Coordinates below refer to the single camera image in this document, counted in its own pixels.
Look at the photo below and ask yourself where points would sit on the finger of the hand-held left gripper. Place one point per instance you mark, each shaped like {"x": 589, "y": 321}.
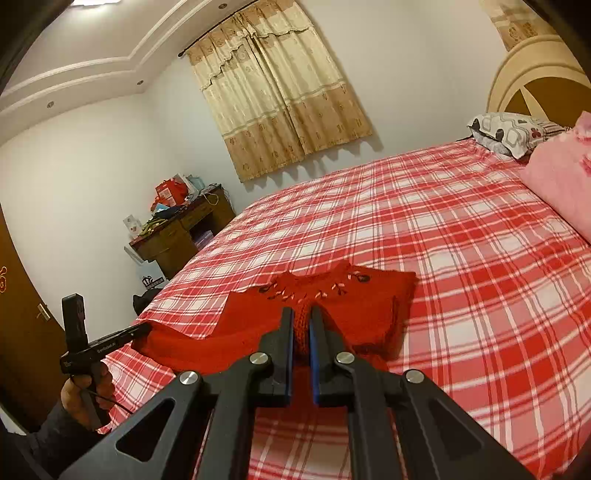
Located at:
{"x": 134, "y": 333}

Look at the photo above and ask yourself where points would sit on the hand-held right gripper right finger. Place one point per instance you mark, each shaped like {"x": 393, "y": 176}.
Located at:
{"x": 315, "y": 355}

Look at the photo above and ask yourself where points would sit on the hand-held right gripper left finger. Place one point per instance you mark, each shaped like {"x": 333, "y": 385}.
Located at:
{"x": 290, "y": 350}

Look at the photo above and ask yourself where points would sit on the red embroidered knit sweater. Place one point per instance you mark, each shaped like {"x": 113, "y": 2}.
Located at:
{"x": 360, "y": 314}

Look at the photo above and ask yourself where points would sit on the person's left forearm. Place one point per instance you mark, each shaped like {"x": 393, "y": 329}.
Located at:
{"x": 51, "y": 443}

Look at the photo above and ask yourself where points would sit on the person's left hand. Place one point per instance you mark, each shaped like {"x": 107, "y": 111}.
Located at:
{"x": 76, "y": 392}

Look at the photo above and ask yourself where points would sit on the black bag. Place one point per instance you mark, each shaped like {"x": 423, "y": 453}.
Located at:
{"x": 145, "y": 303}

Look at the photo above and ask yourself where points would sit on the brown wooden door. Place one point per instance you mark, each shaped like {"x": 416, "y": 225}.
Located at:
{"x": 27, "y": 346}

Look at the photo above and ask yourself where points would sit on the white shopping bag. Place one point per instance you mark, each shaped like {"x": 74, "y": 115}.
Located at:
{"x": 154, "y": 280}

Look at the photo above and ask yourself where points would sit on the red paper-cut door decoration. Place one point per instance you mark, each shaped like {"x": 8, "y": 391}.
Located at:
{"x": 2, "y": 279}

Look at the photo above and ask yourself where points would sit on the brown wooden desk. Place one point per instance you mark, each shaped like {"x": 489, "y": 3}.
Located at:
{"x": 171, "y": 244}

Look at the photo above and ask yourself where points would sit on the small white box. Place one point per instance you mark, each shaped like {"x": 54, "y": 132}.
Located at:
{"x": 132, "y": 226}

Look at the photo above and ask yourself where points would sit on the green cloth pile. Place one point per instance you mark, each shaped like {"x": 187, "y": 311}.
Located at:
{"x": 151, "y": 226}

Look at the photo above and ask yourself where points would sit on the purple box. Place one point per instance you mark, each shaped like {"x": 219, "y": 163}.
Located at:
{"x": 204, "y": 238}

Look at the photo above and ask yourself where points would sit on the dark cloth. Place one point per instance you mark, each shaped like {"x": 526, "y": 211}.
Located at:
{"x": 168, "y": 212}

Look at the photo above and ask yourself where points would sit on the red gift bag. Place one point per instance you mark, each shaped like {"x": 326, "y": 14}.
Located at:
{"x": 171, "y": 191}

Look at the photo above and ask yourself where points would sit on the pale blue paper bag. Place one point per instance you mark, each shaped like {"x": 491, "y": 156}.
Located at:
{"x": 195, "y": 184}

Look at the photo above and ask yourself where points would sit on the bed with red plaid sheet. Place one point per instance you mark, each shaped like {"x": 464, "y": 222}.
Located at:
{"x": 461, "y": 277}

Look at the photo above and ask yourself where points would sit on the beige window curtain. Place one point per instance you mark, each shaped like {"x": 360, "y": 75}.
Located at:
{"x": 277, "y": 92}

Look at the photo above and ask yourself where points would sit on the grey patterned pillow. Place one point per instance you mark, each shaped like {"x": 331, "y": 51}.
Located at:
{"x": 508, "y": 131}

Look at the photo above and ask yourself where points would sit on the black curtain rod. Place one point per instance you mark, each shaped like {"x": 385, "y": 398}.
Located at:
{"x": 198, "y": 39}

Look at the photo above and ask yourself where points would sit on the pink floral pillow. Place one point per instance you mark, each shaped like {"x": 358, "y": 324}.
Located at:
{"x": 563, "y": 175}

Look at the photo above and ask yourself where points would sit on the cream wooden headboard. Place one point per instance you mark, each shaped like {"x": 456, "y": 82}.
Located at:
{"x": 531, "y": 64}

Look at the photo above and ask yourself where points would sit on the beige floral curtain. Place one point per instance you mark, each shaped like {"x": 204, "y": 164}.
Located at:
{"x": 517, "y": 23}

